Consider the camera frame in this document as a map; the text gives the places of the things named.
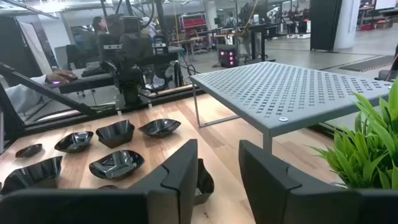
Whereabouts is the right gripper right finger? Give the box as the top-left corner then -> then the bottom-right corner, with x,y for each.
238,139 -> 398,224

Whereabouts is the red shelf cart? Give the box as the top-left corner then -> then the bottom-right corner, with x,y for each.
179,12 -> 208,35

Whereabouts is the person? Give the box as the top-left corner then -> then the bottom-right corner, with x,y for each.
224,12 -> 238,30
92,16 -> 109,37
4,74 -> 50,114

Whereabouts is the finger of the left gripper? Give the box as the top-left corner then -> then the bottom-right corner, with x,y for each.
152,34 -> 169,56
98,32 -> 121,63

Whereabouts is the green plant in white pot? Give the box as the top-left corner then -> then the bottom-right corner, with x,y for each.
306,77 -> 398,190

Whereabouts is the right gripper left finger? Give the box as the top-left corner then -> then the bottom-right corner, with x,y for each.
0,139 -> 199,224

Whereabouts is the dark floor mat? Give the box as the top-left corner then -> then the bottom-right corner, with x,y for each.
338,55 -> 396,73

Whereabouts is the person's hand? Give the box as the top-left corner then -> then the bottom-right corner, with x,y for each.
45,70 -> 78,85

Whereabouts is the black partition panel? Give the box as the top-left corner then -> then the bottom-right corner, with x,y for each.
310,0 -> 343,52

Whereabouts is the black desk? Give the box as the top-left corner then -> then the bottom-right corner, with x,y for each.
46,67 -> 116,94

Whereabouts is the black device with pink lights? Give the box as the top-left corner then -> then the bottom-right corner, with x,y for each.
217,45 -> 239,68

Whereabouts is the black round bowl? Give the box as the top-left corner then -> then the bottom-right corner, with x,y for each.
95,119 -> 136,149

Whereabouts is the black office chair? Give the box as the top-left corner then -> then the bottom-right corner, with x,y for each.
65,44 -> 86,71

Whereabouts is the black background table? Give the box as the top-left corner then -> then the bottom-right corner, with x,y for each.
214,23 -> 280,62

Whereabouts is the grey perforated metal shelf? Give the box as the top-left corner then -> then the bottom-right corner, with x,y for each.
189,61 -> 393,153

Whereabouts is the white round column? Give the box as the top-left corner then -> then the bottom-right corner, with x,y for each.
334,0 -> 361,50

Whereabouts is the black keyboard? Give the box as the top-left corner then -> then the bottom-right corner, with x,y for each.
81,67 -> 108,78

